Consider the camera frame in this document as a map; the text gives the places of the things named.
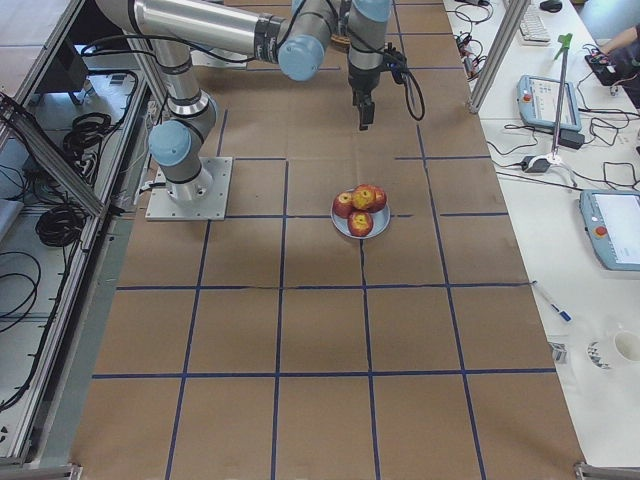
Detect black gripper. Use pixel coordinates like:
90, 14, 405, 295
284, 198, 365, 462
348, 63, 381, 131

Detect red yellow apple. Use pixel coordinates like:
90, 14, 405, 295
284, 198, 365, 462
351, 184, 376, 211

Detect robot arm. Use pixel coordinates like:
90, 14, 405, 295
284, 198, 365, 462
97, 1, 390, 205

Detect person forearm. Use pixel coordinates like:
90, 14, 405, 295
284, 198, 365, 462
599, 26, 639, 55

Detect woven wicker basket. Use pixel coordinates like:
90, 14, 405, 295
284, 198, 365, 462
330, 34, 351, 52

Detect red apple on plate far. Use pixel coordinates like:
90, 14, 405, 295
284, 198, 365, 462
370, 186, 387, 212

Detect red apple on plate side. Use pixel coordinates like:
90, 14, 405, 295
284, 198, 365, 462
332, 191, 354, 219

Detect light blue plate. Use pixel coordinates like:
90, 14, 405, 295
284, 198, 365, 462
331, 184, 391, 239

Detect red apple on plate near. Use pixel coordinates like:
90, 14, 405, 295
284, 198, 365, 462
347, 210, 374, 238

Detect far teach pendant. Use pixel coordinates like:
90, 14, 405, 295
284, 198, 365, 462
517, 75, 582, 132

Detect teach pendant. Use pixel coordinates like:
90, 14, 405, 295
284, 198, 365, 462
517, 75, 582, 132
579, 190, 639, 272

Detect white keyboard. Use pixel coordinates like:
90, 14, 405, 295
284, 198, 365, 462
519, 5, 551, 46

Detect black power adapter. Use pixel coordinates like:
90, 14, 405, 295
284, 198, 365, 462
558, 130, 585, 150

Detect pink selfie stick stand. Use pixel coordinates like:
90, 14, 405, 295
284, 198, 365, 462
526, 33, 573, 173

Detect black computer mouse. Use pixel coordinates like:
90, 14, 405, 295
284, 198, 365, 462
539, 0, 563, 13

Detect near teach pendant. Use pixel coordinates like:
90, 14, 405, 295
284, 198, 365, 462
579, 190, 639, 272

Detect blue white pen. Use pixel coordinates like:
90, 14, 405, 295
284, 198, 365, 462
531, 280, 572, 323

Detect patterned tape roll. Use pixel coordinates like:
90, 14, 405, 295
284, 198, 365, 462
587, 341, 612, 370

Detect white cup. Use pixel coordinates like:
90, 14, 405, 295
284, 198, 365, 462
613, 331, 640, 363

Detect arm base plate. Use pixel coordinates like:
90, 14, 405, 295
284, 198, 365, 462
190, 48, 248, 69
145, 157, 233, 221

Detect aluminium frame post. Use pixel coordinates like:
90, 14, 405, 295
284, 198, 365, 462
467, 0, 529, 114

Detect coiled black cables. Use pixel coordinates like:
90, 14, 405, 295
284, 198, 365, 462
62, 112, 116, 161

